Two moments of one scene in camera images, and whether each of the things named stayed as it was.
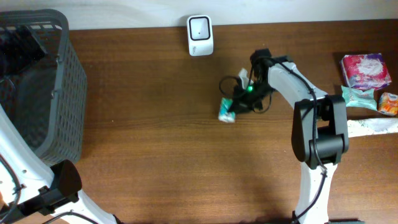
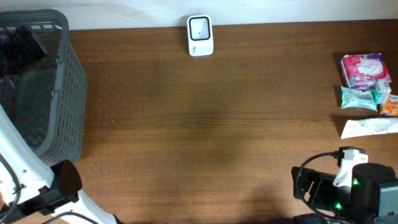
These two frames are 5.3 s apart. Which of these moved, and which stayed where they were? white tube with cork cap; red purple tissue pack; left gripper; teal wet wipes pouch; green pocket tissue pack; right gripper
Moved: green pocket tissue pack; right gripper
Stayed: white tube with cork cap; red purple tissue pack; teal wet wipes pouch; left gripper
